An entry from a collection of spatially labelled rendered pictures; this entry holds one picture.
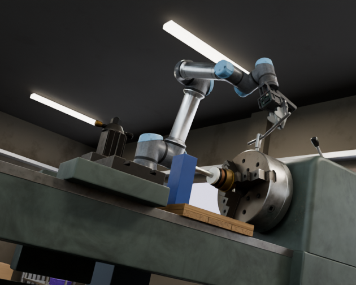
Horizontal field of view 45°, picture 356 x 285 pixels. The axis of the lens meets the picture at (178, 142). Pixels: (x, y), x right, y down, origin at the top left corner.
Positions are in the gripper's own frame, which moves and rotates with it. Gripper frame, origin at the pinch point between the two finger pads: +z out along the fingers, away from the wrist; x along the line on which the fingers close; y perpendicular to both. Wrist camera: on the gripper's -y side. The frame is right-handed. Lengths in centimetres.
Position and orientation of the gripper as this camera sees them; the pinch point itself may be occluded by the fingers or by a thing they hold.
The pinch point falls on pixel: (282, 126)
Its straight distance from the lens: 175.2
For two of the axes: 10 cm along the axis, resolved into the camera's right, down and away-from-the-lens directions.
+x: 5.9, -5.1, -6.3
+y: -8.1, -3.2, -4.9
